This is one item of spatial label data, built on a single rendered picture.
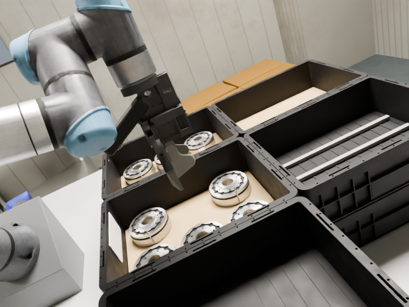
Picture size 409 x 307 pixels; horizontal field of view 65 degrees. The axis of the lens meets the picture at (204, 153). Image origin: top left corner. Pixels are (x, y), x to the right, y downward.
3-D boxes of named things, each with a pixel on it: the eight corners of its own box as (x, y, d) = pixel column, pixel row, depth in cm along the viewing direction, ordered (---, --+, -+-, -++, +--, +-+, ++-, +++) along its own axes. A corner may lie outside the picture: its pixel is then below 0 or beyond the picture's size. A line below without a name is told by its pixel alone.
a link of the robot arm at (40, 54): (20, 89, 44) (94, 57, 46) (-2, 30, 47) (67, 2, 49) (47, 113, 52) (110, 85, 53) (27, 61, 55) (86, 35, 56)
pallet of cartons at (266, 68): (281, 92, 328) (272, 55, 309) (331, 114, 258) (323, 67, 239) (184, 139, 316) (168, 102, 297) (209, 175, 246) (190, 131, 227)
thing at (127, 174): (126, 183, 100) (126, 181, 99) (121, 170, 108) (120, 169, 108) (155, 167, 102) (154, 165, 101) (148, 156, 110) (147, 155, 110)
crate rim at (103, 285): (104, 302, 56) (98, 293, 55) (105, 208, 82) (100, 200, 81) (304, 202, 59) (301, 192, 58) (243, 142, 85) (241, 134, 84)
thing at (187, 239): (187, 268, 62) (186, 265, 62) (177, 236, 71) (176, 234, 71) (233, 245, 63) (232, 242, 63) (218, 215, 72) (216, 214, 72)
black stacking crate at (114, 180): (123, 232, 87) (102, 201, 81) (119, 180, 113) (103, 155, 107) (252, 170, 90) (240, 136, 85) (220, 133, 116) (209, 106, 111)
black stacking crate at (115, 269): (130, 331, 61) (100, 295, 55) (123, 233, 87) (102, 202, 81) (312, 237, 64) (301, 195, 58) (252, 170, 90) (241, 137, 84)
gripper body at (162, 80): (195, 135, 57) (167, 71, 53) (151, 155, 56) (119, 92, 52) (187, 125, 64) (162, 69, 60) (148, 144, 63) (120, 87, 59)
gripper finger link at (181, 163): (206, 182, 58) (185, 136, 57) (177, 196, 58) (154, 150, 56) (204, 179, 61) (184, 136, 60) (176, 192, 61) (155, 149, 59)
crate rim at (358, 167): (304, 202, 59) (302, 192, 58) (243, 142, 85) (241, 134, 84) (482, 113, 62) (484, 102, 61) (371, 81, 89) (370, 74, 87)
